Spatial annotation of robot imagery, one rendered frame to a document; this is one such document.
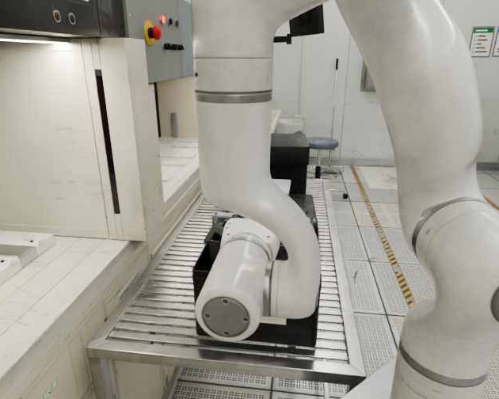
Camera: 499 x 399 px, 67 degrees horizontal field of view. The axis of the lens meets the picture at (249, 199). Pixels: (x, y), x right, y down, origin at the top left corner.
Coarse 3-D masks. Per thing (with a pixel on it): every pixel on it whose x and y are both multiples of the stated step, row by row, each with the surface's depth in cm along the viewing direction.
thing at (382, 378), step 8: (392, 360) 79; (384, 368) 77; (392, 368) 77; (368, 376) 76; (376, 376) 76; (384, 376) 76; (392, 376) 76; (360, 384) 74; (368, 384) 74; (376, 384) 74; (384, 384) 74; (352, 392) 72; (360, 392) 72; (368, 392) 72; (376, 392) 72; (384, 392) 72
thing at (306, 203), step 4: (292, 196) 144; (296, 196) 144; (300, 196) 144; (304, 196) 144; (308, 196) 144; (312, 196) 144; (296, 200) 139; (300, 200) 140; (304, 200) 140; (308, 200) 140; (312, 200) 140; (300, 204) 136; (304, 204) 136; (308, 204) 136; (312, 204) 136; (304, 208) 132; (308, 208) 132; (312, 208) 132; (304, 212) 129; (316, 216) 126; (316, 220) 123; (316, 224) 120
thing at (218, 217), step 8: (280, 184) 86; (288, 184) 86; (288, 192) 82; (216, 216) 89; (224, 216) 89; (312, 216) 94; (312, 224) 87; (208, 232) 86; (208, 240) 82; (216, 240) 87; (216, 248) 82; (280, 248) 80; (280, 256) 80
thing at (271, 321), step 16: (208, 256) 94; (192, 272) 81; (208, 272) 80; (320, 272) 80; (320, 288) 78; (272, 320) 82; (288, 320) 81; (304, 320) 81; (256, 336) 84; (272, 336) 83; (288, 336) 83; (304, 336) 82
